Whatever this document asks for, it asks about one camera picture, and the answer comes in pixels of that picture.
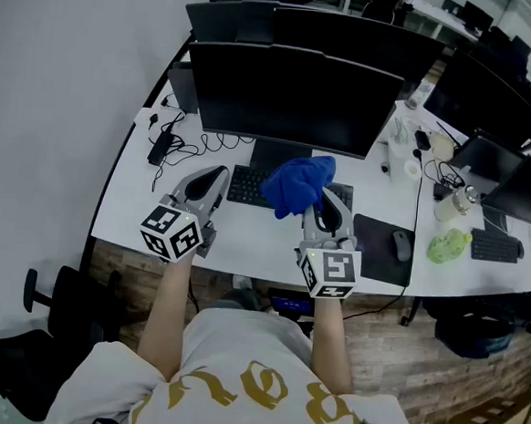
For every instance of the black office chair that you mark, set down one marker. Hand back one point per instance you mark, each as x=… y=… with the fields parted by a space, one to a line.
x=69 y=319

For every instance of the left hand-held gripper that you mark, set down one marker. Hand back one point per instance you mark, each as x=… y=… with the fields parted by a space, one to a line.
x=168 y=231

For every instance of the white power strip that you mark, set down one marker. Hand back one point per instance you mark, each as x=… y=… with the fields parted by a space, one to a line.
x=141 y=116

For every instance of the black mouse pad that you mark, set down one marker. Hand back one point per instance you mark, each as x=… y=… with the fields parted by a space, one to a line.
x=376 y=256

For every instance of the black power plug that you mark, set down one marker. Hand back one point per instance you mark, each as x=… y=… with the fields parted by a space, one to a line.
x=153 y=121

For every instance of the beige pouch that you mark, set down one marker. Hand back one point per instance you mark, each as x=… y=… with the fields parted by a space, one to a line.
x=441 y=146

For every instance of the green plastic bottle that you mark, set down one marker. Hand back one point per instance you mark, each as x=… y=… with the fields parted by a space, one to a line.
x=448 y=247

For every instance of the black computer box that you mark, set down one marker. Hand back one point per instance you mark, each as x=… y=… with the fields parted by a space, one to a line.
x=184 y=88

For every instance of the white tape roll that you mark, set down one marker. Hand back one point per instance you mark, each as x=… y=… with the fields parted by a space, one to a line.
x=412 y=170

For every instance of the person's left forearm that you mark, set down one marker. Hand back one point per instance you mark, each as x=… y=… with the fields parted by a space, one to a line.
x=165 y=317

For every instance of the long black power adapter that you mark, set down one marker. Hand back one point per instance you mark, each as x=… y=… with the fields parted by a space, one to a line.
x=159 y=149

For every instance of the large black keyboard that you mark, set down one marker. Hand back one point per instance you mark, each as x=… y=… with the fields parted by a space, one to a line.
x=247 y=187

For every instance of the black backpack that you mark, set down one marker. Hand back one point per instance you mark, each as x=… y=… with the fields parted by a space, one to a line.
x=476 y=328

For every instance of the grey computer mouse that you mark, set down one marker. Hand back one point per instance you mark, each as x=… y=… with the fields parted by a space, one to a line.
x=401 y=245

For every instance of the blue cloth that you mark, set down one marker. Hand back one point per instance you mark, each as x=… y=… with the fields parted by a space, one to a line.
x=297 y=181

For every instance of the person's right forearm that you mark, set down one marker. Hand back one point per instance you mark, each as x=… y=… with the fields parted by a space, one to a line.
x=332 y=344

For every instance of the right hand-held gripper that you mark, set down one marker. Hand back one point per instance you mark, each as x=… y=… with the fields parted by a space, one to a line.
x=334 y=269

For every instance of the small black keyboard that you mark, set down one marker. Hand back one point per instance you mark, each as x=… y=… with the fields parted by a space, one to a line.
x=496 y=246

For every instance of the person's white printed shirt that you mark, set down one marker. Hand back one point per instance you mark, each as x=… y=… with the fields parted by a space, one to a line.
x=244 y=365

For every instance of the black wall charger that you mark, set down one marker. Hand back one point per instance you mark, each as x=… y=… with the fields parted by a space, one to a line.
x=422 y=140

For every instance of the white jar with metal lid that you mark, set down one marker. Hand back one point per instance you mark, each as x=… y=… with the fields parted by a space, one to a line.
x=453 y=205

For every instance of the small black adapter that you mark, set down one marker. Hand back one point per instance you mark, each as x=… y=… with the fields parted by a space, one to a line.
x=442 y=191

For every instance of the black device with blue screen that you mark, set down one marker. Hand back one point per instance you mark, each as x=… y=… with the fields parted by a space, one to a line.
x=291 y=305

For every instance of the black curved monitor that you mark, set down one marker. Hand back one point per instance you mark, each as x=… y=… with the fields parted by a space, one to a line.
x=288 y=98

